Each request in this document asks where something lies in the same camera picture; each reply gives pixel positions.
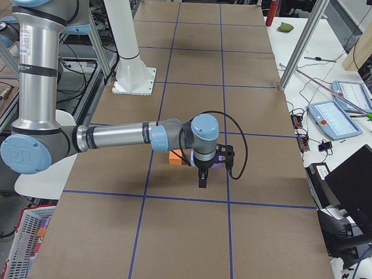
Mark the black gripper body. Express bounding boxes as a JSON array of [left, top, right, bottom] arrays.
[[193, 144, 234, 174]]

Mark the light blue foam block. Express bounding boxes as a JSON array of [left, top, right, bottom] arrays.
[[189, 150, 195, 167]]

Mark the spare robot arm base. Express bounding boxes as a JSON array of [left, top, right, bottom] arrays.
[[1, 16, 20, 58]]

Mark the purple foam block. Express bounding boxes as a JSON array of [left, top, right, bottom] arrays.
[[212, 155, 224, 169]]

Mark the orange foam block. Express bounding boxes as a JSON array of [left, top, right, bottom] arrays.
[[169, 149, 183, 166]]

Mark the orange circuit board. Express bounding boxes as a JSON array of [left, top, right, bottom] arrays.
[[290, 113, 310, 153]]

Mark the near teach pendant tablet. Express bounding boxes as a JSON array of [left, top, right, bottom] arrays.
[[308, 101, 363, 140]]

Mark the teach pendant tablet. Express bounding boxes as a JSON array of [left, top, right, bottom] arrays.
[[332, 81, 371, 113], [308, 101, 363, 140]]

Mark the black laptop computer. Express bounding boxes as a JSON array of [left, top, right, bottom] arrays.
[[324, 144, 372, 230]]

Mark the green cloth pouch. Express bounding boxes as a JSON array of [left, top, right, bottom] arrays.
[[277, 22, 294, 33]]

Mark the red cylinder bottle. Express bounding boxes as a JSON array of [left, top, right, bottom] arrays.
[[265, 0, 279, 27]]

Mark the far teach pendant tablet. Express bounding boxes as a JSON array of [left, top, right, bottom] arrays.
[[332, 81, 371, 113]]

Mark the metal reacher grabber tool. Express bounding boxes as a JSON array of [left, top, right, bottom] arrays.
[[278, 63, 372, 121]]

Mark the wooden board panel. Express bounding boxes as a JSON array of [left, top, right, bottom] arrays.
[[342, 24, 371, 71]]

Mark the white plastic storage basket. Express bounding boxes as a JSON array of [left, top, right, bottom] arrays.
[[1, 205, 56, 278]]

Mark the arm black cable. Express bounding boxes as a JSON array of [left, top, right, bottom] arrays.
[[171, 112, 249, 180]]

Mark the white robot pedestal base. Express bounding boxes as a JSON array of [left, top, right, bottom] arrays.
[[105, 1, 156, 95]]

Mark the green strap smartwatch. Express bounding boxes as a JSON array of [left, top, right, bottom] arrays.
[[304, 56, 337, 63]]

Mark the aluminium frame post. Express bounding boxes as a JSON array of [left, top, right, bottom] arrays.
[[278, 0, 330, 91]]

